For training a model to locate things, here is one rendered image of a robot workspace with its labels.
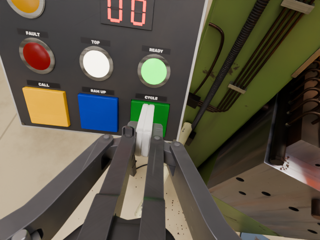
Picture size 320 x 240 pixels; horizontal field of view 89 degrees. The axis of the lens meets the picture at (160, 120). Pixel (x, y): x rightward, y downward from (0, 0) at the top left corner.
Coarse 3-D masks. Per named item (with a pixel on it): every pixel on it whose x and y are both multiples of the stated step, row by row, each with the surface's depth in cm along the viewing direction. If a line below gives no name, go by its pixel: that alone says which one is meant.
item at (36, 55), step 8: (24, 48) 27; (32, 48) 27; (40, 48) 27; (24, 56) 28; (32, 56) 27; (40, 56) 27; (48, 56) 28; (32, 64) 28; (40, 64) 28; (48, 64) 28
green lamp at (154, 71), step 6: (150, 60) 28; (156, 60) 28; (144, 66) 28; (150, 66) 28; (156, 66) 28; (162, 66) 28; (144, 72) 29; (150, 72) 28; (156, 72) 28; (162, 72) 28; (144, 78) 29; (150, 78) 29; (156, 78) 29; (162, 78) 29
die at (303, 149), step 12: (312, 72) 52; (312, 84) 48; (312, 96) 46; (300, 108) 44; (312, 108) 43; (300, 120) 41; (312, 120) 41; (288, 132) 44; (300, 132) 39; (312, 132) 39; (288, 144) 41; (300, 144) 39; (312, 144) 37; (300, 156) 41; (312, 156) 39
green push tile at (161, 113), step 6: (132, 102) 31; (138, 102) 31; (144, 102) 31; (150, 102) 31; (156, 102) 31; (132, 108) 31; (138, 108) 31; (156, 108) 31; (162, 108) 31; (168, 108) 31; (132, 114) 32; (138, 114) 32; (156, 114) 32; (162, 114) 32; (168, 114) 32; (132, 120) 33; (138, 120) 32; (156, 120) 32; (162, 120) 32
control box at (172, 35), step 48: (0, 0) 24; (48, 0) 24; (96, 0) 24; (144, 0) 24; (192, 0) 24; (0, 48) 27; (48, 48) 27; (96, 48) 27; (144, 48) 27; (192, 48) 27; (144, 96) 31
